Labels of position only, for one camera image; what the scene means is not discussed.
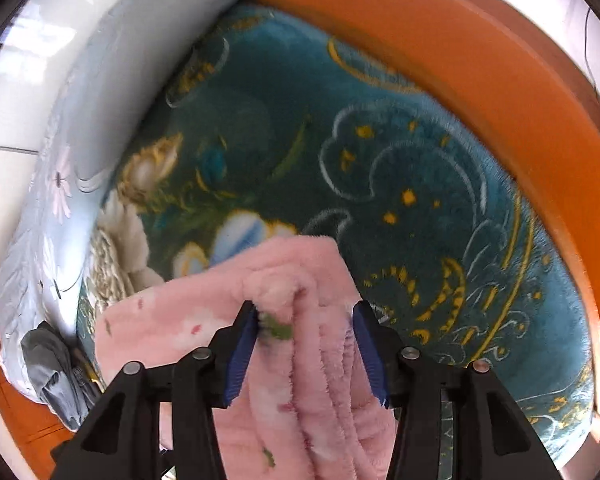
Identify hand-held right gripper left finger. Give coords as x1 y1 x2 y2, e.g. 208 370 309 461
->
49 301 259 480

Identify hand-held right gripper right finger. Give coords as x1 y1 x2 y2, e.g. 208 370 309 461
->
351 301 562 480

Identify pink floral fleece pants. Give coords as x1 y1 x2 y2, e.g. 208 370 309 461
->
95 235 398 480

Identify grey garment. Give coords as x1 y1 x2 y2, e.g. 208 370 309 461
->
21 321 103 432

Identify teal floral plush blanket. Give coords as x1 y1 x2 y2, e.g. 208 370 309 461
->
75 2 596 480

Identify light blue daisy quilt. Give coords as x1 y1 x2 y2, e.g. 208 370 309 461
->
0 0 291 406

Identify white glossy wardrobe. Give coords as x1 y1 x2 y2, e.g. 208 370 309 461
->
0 0 146 153

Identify white charger cable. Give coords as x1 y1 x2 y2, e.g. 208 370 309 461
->
582 7 600 96

